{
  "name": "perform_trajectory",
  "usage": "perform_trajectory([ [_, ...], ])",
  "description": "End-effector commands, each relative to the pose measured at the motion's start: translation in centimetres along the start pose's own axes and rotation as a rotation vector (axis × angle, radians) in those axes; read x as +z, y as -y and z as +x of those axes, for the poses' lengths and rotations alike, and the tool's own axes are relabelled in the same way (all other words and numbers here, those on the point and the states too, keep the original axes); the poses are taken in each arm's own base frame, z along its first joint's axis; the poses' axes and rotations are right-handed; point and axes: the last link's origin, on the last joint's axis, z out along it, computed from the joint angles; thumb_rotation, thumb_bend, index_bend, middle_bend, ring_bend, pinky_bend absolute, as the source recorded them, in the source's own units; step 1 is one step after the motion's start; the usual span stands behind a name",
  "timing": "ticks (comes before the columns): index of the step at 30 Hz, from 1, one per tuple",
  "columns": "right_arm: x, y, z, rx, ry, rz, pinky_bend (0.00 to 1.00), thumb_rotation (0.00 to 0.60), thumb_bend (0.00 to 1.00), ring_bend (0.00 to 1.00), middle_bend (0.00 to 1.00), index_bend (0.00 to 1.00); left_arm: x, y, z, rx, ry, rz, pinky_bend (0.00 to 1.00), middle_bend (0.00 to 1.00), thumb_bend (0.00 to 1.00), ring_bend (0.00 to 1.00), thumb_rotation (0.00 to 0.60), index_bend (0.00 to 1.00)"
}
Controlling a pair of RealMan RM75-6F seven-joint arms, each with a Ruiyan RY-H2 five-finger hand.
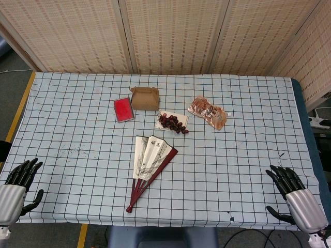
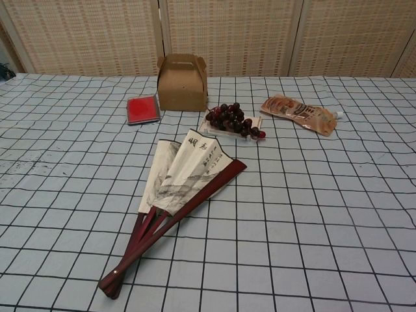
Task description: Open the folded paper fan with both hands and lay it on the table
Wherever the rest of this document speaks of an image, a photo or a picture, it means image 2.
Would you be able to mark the blue grid checked tablecloth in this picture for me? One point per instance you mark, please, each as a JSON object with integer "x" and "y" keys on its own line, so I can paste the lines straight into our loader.
{"x": 292, "y": 211}

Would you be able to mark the dark cluttered object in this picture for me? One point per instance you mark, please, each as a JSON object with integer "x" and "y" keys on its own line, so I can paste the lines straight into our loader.
{"x": 5, "y": 71}

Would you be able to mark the woven folding screen panel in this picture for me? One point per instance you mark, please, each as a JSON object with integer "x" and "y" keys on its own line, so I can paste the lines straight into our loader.
{"x": 234, "y": 35}
{"x": 11, "y": 48}
{"x": 408, "y": 65}
{"x": 351, "y": 35}
{"x": 91, "y": 35}

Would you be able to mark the orange spouted sauce pouch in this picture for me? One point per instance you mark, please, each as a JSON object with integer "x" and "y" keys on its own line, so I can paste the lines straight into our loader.
{"x": 299, "y": 112}

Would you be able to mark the white rectangular tray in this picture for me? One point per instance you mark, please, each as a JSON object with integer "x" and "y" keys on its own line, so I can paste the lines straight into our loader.
{"x": 221, "y": 132}

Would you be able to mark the red ink pad case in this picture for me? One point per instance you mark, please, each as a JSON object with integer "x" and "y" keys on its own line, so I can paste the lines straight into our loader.
{"x": 143, "y": 109}

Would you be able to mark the dark red grape bunch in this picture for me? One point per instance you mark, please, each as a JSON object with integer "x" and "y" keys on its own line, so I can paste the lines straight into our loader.
{"x": 227, "y": 117}

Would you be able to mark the brown cardboard carry box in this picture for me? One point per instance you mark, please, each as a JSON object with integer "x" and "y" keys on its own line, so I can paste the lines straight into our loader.
{"x": 182, "y": 91}

